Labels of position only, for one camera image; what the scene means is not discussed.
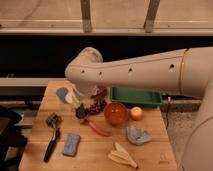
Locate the grey blue crumpled cloth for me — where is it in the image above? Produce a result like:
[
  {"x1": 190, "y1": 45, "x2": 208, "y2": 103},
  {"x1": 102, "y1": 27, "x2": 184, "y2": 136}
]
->
[{"x1": 126, "y1": 126, "x2": 152, "y2": 146}]

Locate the black rectangular block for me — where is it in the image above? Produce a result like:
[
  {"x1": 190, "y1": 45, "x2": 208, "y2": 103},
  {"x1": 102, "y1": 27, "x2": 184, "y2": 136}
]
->
[{"x1": 76, "y1": 104, "x2": 87, "y2": 119}]

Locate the black handled dish brush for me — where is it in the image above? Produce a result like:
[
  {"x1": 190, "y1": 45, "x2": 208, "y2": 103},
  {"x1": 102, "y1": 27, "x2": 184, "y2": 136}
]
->
[{"x1": 43, "y1": 113, "x2": 62, "y2": 162}]

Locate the orange red bowl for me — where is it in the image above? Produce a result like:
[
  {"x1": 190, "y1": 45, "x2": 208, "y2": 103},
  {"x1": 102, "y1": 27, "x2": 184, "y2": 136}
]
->
[{"x1": 104, "y1": 102, "x2": 128, "y2": 126}]

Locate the blue sponge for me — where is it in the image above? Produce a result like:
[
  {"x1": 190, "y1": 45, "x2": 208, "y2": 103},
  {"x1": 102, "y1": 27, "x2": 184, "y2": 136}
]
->
[{"x1": 62, "y1": 133, "x2": 81, "y2": 157}]

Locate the white round coaster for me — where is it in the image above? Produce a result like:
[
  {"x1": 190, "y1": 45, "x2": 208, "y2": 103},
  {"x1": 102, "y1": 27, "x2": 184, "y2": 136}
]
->
[{"x1": 65, "y1": 93, "x2": 74, "y2": 104}]

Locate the black chair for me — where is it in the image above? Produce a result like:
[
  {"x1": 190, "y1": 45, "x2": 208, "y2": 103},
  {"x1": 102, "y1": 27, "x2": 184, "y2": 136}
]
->
[{"x1": 0, "y1": 106, "x2": 27, "y2": 171}]

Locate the purple bowl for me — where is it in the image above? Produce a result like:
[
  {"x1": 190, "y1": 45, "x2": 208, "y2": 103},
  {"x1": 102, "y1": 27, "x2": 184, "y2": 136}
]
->
[{"x1": 92, "y1": 86, "x2": 107, "y2": 98}]

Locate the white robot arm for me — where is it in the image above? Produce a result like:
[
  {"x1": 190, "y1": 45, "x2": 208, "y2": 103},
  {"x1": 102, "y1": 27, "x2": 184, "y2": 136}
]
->
[{"x1": 65, "y1": 47, "x2": 213, "y2": 171}]

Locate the dark grape bunch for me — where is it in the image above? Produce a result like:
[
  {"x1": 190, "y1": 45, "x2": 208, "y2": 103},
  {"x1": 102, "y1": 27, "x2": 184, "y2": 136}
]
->
[{"x1": 88, "y1": 99, "x2": 106, "y2": 115}]

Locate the green plastic tray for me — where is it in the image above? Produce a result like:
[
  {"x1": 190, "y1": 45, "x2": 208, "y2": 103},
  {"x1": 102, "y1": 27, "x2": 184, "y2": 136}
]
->
[{"x1": 110, "y1": 87, "x2": 162, "y2": 107}]

